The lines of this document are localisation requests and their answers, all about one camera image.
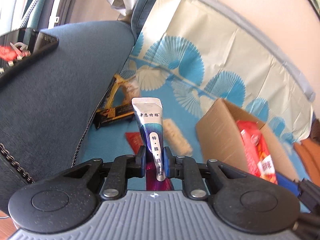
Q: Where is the yellow snack bar wrapper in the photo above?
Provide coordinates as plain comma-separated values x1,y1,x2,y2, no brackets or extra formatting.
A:
103,74,135,109

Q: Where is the silver blue snack stick packet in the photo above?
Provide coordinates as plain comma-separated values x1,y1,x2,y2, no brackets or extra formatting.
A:
131,97,166,182

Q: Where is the black convex mirror device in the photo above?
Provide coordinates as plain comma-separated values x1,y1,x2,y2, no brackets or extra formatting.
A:
1,28,59,86

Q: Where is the brown cardboard box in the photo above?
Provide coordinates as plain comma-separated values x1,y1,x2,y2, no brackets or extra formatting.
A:
196,98,298,180

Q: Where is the beige cracker snack packet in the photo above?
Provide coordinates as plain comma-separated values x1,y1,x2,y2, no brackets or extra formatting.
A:
163,119,193,157

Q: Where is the red snack bag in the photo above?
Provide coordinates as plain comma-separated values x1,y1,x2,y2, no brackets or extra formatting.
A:
236,120,278,184

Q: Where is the small red snack packet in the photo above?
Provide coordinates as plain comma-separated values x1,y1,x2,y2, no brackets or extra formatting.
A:
125,132,144,154

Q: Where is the grey plastic sofa sheet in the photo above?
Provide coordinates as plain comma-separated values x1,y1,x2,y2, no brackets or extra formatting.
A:
109,0,319,102

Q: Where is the black gold snack bar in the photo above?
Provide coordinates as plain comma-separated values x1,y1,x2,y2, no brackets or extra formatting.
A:
93,103,135,129

